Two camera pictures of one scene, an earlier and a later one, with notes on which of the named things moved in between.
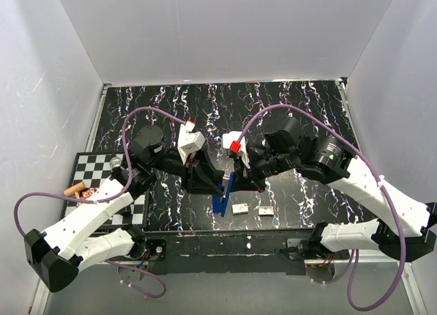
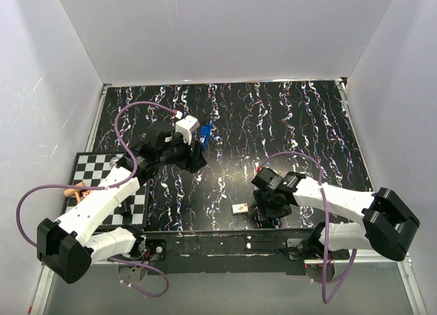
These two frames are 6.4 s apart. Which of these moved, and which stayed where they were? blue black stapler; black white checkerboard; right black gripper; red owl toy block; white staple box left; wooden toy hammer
Moved: blue black stapler; right black gripper
Stayed: white staple box left; black white checkerboard; wooden toy hammer; red owl toy block
